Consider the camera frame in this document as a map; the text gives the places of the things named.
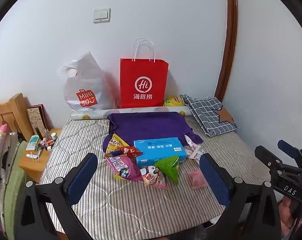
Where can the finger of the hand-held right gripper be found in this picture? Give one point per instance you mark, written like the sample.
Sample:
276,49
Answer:
288,149
267,156

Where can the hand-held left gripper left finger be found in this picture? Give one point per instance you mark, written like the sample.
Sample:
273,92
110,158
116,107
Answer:
82,180

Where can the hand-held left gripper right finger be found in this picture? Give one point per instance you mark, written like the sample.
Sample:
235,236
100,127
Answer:
214,182

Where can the pink square snack packet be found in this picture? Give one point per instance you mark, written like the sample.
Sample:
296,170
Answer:
197,179

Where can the white pink snack packet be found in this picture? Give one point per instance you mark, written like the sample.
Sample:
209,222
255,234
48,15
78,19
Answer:
195,152

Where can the small blue snack packet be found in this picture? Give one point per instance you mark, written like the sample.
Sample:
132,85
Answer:
114,152

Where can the purple snack packet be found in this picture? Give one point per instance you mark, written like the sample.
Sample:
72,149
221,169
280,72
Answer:
126,168

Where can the green snack packet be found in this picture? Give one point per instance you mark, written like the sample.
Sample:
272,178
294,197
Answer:
169,167

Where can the pink white wrapper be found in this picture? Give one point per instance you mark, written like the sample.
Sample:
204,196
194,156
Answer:
188,140

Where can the yellow triangular snack packet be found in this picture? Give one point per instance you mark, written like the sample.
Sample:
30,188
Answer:
116,142

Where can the small red snack packet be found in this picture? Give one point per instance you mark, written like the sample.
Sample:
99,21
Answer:
132,152

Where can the panda print snack packet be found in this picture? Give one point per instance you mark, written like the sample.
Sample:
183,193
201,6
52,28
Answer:
153,178

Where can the person's right hand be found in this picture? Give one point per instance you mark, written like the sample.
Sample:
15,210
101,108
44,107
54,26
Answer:
288,211

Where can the small pink bottle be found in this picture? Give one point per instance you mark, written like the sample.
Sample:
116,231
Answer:
47,144

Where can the wooden nightstand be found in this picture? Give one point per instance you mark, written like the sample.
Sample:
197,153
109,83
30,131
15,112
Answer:
33,166

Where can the white cap bottle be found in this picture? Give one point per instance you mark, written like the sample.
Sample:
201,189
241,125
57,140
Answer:
54,136

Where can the striped mattress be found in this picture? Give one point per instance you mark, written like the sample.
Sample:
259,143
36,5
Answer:
131,205

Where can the white tube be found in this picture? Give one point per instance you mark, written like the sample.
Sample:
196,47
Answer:
32,155

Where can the clear glass bottle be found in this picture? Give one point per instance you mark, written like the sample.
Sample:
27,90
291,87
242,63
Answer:
46,134

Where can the teal white box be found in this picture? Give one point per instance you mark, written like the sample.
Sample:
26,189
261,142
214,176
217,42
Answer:
33,142

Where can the blue tissue pack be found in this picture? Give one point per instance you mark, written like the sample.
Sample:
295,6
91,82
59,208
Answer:
158,150

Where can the green blanket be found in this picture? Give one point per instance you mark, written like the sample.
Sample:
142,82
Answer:
16,180

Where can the blue checked folded cloth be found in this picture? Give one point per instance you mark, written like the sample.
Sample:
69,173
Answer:
205,110

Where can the purple towel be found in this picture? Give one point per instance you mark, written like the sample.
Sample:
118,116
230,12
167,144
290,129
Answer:
146,127

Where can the wooden headboard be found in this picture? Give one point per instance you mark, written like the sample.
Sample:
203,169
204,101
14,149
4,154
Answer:
13,110

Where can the white plastic shopping bag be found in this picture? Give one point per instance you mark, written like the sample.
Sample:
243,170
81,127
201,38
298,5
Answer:
86,80

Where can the red paper bag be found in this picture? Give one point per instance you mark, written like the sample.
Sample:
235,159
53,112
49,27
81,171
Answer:
144,75

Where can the brown wooden door frame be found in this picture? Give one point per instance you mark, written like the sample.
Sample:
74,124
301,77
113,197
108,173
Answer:
229,42

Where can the white wall light switch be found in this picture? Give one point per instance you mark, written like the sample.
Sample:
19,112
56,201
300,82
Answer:
101,15

